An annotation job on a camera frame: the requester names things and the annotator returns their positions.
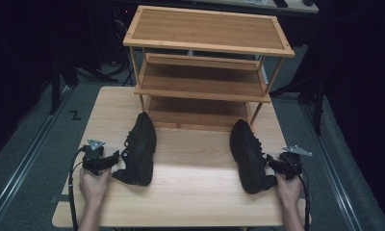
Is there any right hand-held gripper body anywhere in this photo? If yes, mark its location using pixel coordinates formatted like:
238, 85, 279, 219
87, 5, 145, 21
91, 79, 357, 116
278, 144, 314, 181

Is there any wooden three-tier shoe rack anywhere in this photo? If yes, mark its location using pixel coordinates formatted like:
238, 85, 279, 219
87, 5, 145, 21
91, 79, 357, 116
122, 4, 295, 133

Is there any metal floor rail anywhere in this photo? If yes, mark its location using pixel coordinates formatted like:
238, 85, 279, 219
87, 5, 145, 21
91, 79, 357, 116
0, 86, 73, 223
299, 103, 364, 231

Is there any person's right hand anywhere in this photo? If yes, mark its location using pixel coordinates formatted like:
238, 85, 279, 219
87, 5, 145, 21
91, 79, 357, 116
274, 170, 306, 208

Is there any bundle of black cables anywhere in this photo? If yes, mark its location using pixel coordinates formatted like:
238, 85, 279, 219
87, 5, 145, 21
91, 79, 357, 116
113, 17, 137, 87

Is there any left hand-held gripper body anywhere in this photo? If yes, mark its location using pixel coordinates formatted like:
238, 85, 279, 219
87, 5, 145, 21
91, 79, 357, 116
81, 138, 109, 177

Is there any black metal stand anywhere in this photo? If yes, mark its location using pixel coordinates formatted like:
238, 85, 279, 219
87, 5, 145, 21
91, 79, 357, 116
269, 71, 327, 137

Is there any person's left hand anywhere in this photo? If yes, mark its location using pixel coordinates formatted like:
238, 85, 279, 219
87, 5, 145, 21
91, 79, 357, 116
79, 167, 114, 207

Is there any black knit sneaker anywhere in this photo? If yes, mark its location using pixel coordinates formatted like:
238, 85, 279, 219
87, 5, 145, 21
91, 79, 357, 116
229, 118, 278, 195
112, 111, 158, 188

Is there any grey tape strip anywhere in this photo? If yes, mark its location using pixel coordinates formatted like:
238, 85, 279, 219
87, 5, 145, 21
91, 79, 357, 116
49, 193, 70, 205

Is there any black tripod stand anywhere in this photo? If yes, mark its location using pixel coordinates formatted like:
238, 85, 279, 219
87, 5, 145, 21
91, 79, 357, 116
48, 52, 119, 116

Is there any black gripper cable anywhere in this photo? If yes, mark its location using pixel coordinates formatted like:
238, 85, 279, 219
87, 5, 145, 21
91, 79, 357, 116
296, 167, 312, 225
67, 145, 90, 231

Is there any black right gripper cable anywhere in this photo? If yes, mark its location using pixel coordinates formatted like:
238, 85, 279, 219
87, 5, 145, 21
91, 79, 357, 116
296, 167, 312, 225

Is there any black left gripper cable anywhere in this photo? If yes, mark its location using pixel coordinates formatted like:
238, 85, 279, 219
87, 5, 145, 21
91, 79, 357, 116
67, 145, 90, 231

